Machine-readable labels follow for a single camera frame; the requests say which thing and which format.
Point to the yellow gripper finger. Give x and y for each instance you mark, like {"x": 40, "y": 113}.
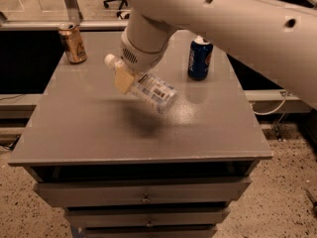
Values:
{"x": 124, "y": 78}

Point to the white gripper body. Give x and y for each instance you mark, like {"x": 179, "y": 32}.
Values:
{"x": 138, "y": 59}

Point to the clear blue-labelled plastic bottle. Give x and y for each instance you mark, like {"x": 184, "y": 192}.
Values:
{"x": 147, "y": 87}

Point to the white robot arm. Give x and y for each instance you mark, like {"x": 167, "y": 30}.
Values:
{"x": 276, "y": 39}

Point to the black office chair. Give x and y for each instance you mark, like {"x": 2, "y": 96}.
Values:
{"x": 114, "y": 0}

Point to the blue Pepsi soda can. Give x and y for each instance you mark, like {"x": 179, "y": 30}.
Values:
{"x": 199, "y": 58}

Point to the gold beer can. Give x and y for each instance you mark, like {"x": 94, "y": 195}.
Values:
{"x": 72, "y": 42}

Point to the grey drawer cabinet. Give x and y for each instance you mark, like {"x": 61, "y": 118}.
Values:
{"x": 119, "y": 169}

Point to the metal railing frame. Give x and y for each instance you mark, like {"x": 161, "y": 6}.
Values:
{"x": 59, "y": 17}

